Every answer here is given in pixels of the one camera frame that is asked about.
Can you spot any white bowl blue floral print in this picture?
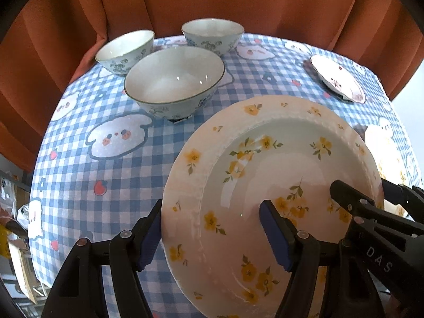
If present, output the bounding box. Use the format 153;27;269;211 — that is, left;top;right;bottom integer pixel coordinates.
181;19;245;58
123;46;226;120
95;30;156;77

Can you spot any white plate yellow flower print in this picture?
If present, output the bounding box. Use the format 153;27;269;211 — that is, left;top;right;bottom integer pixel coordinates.
364;124;414;216
161;95;385;318

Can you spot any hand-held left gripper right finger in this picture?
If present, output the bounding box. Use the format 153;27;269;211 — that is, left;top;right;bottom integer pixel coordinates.
259;200;385;318

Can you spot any blue checked bear print tablecloth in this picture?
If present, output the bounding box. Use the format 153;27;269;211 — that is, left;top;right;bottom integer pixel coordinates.
28;33;423;318

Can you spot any small pink scalloped plate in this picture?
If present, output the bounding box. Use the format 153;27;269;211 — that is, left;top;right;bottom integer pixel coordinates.
310;54;366;104

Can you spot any cluttered storage shelf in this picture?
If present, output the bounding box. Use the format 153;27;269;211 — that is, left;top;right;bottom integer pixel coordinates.
0;169;45;305

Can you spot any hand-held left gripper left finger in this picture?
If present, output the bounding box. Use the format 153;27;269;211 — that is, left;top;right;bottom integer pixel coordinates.
40;200;163;318

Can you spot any orange curtain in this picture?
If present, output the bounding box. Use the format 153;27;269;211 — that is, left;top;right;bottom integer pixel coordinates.
0;0;424;173

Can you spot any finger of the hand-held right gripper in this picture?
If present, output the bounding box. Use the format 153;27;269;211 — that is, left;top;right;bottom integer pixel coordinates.
330;179;385;220
381;178;424;224

